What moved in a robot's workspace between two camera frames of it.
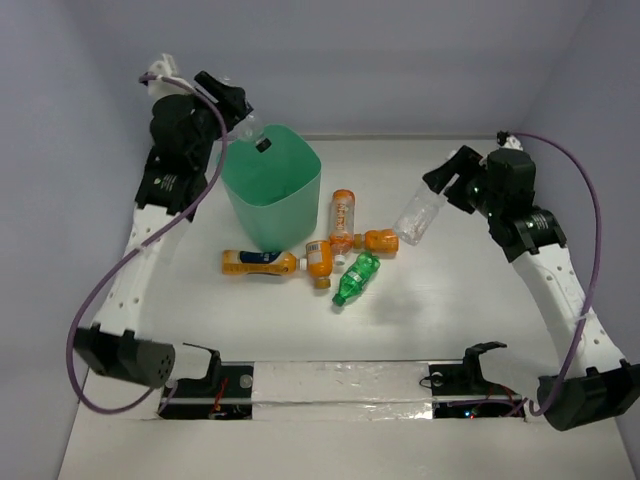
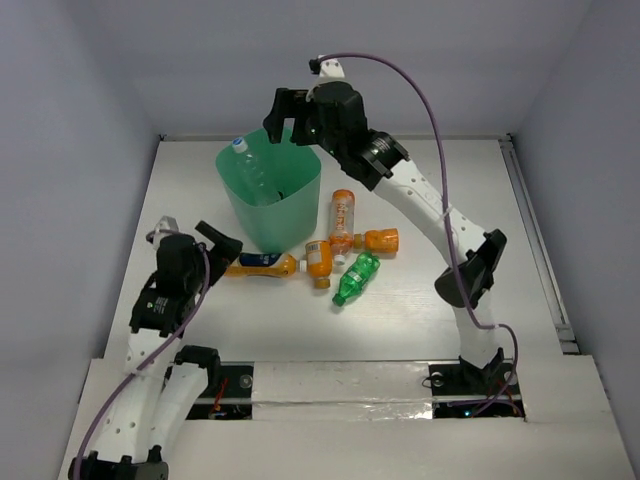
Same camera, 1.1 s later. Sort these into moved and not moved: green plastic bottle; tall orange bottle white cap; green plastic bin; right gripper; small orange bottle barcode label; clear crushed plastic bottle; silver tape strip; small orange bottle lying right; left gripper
Moved: left gripper; right gripper; clear crushed plastic bottle
Not moved: small orange bottle barcode label; green plastic bin; silver tape strip; small orange bottle lying right; tall orange bottle white cap; green plastic bottle
